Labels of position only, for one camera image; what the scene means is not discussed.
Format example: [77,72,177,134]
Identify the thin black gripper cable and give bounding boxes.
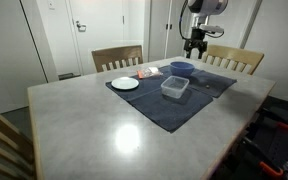
[178,0,225,41]

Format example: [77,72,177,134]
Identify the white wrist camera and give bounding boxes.
[198,23,225,34]

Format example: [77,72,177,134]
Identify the red black bar clamp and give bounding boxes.
[263,113,288,132]

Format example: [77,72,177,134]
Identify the orange black bar clamp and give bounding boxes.
[243,136,285,178]

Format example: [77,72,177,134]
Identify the wooden slatted chair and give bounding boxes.
[0,101,37,180]

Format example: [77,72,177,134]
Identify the white closet door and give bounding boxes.
[148,0,193,63]

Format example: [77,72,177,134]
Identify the silver door lever handle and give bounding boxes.
[75,20,87,33]

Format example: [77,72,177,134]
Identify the blue bowl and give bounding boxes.
[169,60,196,79]

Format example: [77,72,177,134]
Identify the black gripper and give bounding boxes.
[183,28,208,60]

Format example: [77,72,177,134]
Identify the light wooden chair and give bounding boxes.
[200,44,265,76]

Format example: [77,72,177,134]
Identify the white room door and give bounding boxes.
[65,0,145,76]

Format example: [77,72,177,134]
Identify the white plate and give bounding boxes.
[110,76,140,91]

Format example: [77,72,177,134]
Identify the clear plastic container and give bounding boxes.
[160,75,190,100]

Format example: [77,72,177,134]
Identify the orange clear snack packet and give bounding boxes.
[136,66,164,80]

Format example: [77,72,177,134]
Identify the dark brown wooden chair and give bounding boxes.
[91,44,144,74]

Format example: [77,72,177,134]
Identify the dark blue cloth mat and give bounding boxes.
[105,74,215,133]
[158,64,238,99]

